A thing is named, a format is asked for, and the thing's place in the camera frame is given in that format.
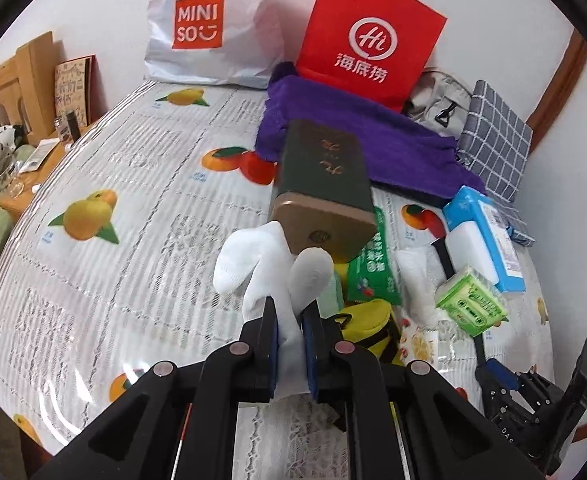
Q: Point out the grey checked cushion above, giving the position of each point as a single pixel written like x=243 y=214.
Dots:
x=495 y=144

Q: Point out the white glove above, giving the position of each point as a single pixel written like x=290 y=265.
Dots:
x=259 y=262

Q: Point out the dark green gold box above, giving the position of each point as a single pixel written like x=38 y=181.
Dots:
x=322 y=194

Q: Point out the grey backpack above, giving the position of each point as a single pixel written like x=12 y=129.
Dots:
x=440 y=102

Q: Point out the wooden nightstand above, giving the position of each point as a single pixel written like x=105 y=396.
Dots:
x=16 y=206

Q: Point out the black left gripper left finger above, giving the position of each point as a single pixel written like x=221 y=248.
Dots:
x=177 y=422

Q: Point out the white Miniso plastic bag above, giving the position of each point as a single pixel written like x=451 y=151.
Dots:
x=214 y=42

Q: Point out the white sponge block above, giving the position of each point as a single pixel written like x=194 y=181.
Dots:
x=467 y=247

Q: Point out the red paper shopping bag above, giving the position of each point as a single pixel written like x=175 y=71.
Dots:
x=376 y=49

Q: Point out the purple towel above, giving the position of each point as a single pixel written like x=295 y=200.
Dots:
x=402 y=156

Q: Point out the green snack packet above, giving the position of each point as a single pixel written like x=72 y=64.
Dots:
x=370 y=273

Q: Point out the blue tissue pack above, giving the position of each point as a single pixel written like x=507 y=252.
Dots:
x=470 y=205

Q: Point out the white rolled sock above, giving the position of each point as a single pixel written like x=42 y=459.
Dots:
x=421 y=273

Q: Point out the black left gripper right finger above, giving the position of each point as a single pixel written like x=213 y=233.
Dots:
x=403 y=422

